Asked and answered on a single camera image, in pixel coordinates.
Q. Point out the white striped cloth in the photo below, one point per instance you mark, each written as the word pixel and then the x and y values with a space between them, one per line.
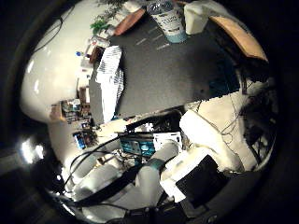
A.
pixel 109 81

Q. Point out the teal electronics box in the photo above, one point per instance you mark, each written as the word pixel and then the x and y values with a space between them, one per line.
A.
pixel 137 146

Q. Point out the small blue box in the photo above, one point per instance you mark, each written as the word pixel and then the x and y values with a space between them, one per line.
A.
pixel 79 140

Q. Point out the brown wooden shelf with items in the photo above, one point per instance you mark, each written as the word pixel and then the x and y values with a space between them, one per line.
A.
pixel 70 109

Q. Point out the green potted plant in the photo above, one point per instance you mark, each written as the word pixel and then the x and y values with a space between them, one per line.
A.
pixel 101 25

